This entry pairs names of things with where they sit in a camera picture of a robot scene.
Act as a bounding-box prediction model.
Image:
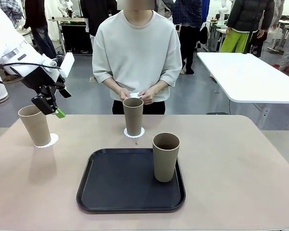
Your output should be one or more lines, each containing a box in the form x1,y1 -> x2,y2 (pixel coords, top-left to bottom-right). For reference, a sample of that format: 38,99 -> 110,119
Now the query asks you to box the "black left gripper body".
20,67 -> 66,96

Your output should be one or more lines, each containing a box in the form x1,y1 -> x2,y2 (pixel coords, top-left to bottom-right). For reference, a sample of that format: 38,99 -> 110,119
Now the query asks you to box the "tall brown paper cup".
152,132 -> 181,183
122,97 -> 145,137
18,104 -> 52,147

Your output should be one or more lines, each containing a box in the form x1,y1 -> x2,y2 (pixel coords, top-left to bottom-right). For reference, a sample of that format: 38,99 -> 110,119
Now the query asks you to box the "person's right forearm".
103,78 -> 126,93

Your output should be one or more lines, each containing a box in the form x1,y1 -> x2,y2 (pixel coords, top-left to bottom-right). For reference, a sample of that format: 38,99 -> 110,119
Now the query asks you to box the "person's left forearm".
148,80 -> 168,96

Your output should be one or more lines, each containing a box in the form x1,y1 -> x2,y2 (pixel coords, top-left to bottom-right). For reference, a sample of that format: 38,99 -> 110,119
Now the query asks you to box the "person's right hand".
119,88 -> 132,101

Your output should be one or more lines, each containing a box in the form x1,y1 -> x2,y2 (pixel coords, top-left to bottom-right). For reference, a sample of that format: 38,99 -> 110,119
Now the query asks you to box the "person's left hand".
138,89 -> 156,105

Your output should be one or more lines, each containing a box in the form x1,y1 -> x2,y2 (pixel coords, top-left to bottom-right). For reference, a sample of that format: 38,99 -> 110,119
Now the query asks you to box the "black covered workbench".
59,16 -> 95,53

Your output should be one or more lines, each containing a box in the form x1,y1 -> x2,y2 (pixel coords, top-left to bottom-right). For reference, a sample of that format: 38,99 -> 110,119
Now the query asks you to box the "bystander in black with jeans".
23,0 -> 58,59

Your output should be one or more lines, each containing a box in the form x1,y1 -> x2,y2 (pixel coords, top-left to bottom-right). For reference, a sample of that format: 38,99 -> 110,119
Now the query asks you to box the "bystander in plaid shirt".
4,0 -> 24,28

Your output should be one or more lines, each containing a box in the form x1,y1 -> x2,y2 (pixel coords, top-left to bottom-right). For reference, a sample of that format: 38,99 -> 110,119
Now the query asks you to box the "person in light grey shirt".
92,0 -> 183,115

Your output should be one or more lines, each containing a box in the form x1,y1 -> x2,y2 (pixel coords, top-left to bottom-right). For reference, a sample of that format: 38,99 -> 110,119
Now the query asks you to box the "bystander in black top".
80,0 -> 118,52

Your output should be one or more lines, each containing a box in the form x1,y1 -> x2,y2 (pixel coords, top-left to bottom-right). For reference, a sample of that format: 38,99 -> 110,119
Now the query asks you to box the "black plastic serving tray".
76,148 -> 186,213

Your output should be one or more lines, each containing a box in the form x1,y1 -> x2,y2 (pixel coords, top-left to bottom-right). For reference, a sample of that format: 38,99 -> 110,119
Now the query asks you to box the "bystander in dark blue plaid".
172,0 -> 210,75

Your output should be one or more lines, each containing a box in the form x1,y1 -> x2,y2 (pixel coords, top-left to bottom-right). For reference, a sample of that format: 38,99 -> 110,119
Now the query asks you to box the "black backpack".
198,24 -> 209,45

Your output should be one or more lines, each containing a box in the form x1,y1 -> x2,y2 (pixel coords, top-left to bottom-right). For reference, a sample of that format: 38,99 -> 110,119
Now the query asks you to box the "large white table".
197,51 -> 289,130

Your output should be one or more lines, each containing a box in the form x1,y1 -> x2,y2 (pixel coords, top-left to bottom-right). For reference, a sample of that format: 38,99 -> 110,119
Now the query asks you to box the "bystander with lime green trousers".
219,0 -> 276,58

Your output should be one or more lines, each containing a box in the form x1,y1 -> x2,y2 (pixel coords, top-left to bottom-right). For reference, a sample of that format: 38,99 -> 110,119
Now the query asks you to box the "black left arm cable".
0,62 -> 63,85

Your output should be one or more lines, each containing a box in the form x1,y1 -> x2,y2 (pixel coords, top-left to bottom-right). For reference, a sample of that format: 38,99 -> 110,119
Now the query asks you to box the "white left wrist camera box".
42,52 -> 75,78

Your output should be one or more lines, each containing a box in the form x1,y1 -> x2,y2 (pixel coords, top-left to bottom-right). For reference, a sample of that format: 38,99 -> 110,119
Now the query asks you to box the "black camera stand pole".
242,24 -> 255,55

